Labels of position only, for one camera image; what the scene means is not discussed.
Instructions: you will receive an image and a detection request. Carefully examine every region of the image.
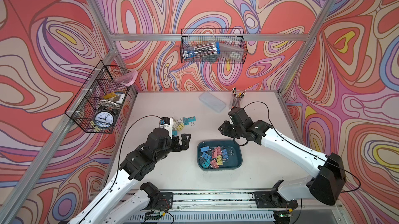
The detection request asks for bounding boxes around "blue binder clip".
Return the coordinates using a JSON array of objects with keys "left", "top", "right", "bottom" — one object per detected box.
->
[
  {"left": 200, "top": 146, "right": 211, "bottom": 153},
  {"left": 201, "top": 152, "right": 212, "bottom": 160}
]

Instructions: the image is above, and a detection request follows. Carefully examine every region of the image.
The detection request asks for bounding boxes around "dark teal storage tray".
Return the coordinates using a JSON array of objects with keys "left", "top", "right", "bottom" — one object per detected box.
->
[{"left": 197, "top": 139, "right": 243, "bottom": 171}]

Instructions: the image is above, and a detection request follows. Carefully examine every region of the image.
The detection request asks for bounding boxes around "teal binder clip lone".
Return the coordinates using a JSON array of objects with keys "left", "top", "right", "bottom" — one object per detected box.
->
[{"left": 201, "top": 160, "right": 211, "bottom": 169}]

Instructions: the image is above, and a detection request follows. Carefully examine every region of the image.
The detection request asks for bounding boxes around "yellow binder clip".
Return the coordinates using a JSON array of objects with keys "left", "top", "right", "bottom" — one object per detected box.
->
[
  {"left": 216, "top": 155, "right": 223, "bottom": 166},
  {"left": 174, "top": 122, "right": 185, "bottom": 131}
]

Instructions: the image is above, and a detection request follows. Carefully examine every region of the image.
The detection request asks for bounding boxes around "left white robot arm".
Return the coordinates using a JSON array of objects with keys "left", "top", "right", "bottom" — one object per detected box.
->
[{"left": 69, "top": 127, "right": 191, "bottom": 224}]

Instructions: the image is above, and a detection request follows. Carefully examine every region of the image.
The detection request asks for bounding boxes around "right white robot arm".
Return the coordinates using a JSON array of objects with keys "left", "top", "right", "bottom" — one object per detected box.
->
[{"left": 218, "top": 107, "right": 347, "bottom": 206}]

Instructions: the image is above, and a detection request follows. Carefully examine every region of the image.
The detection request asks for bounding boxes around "large teal binder clip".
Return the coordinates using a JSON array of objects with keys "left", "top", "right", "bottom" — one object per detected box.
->
[{"left": 182, "top": 116, "right": 196, "bottom": 126}]

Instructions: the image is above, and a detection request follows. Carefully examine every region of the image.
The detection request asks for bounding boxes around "yellow white box in basket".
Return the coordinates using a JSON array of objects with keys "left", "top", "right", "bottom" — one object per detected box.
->
[{"left": 102, "top": 91, "right": 126, "bottom": 104}]

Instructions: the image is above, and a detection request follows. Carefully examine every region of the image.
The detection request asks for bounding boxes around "clear pen cup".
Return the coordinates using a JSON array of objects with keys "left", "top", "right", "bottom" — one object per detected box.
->
[{"left": 229, "top": 87, "right": 246, "bottom": 108}]

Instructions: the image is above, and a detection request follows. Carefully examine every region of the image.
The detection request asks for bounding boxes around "translucent plastic case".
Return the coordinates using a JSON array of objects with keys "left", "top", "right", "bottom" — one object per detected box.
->
[{"left": 199, "top": 93, "right": 226, "bottom": 113}]

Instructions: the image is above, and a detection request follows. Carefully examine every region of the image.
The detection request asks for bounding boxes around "black alarm clock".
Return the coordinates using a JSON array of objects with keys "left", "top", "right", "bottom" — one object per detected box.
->
[{"left": 94, "top": 106, "right": 118, "bottom": 129}]

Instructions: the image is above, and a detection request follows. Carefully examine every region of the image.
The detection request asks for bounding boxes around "pink item in basket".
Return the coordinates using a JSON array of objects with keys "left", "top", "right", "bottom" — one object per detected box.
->
[{"left": 114, "top": 70, "right": 138, "bottom": 87}]

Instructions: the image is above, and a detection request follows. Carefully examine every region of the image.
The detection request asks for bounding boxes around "clear tube of pens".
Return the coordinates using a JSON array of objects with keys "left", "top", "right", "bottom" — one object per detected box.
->
[{"left": 182, "top": 42, "right": 220, "bottom": 60}]

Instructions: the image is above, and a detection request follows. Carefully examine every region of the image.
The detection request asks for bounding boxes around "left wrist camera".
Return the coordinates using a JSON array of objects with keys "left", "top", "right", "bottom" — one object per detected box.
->
[{"left": 160, "top": 117, "right": 174, "bottom": 136}]

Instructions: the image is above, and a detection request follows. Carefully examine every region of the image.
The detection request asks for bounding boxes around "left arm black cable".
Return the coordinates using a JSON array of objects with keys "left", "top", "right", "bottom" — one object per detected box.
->
[{"left": 77, "top": 115, "right": 162, "bottom": 224}]

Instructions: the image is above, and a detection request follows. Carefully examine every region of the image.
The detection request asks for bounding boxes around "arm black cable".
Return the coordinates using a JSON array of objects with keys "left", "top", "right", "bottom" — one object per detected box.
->
[
  {"left": 243, "top": 101, "right": 362, "bottom": 224},
  {"left": 77, "top": 115, "right": 162, "bottom": 224}
]

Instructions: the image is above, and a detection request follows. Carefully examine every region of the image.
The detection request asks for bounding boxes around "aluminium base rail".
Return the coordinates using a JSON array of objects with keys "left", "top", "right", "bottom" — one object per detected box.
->
[{"left": 90, "top": 189, "right": 347, "bottom": 224}]

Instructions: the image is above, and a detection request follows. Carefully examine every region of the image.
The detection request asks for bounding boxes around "black wire basket left wall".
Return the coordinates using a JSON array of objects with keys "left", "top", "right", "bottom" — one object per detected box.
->
[{"left": 65, "top": 61, "right": 131, "bottom": 134}]

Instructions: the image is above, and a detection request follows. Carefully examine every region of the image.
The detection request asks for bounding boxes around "black wire basket wall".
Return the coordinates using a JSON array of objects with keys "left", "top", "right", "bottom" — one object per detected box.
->
[
  {"left": 65, "top": 61, "right": 131, "bottom": 134},
  {"left": 180, "top": 27, "right": 248, "bottom": 64}
]

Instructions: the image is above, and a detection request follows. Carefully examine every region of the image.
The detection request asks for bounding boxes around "black wire basket back wall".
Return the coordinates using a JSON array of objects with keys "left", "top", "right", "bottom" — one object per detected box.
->
[{"left": 180, "top": 27, "right": 248, "bottom": 64}]

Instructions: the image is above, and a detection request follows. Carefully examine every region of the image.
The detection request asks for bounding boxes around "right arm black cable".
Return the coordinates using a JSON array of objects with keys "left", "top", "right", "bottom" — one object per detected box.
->
[{"left": 243, "top": 101, "right": 362, "bottom": 224}]

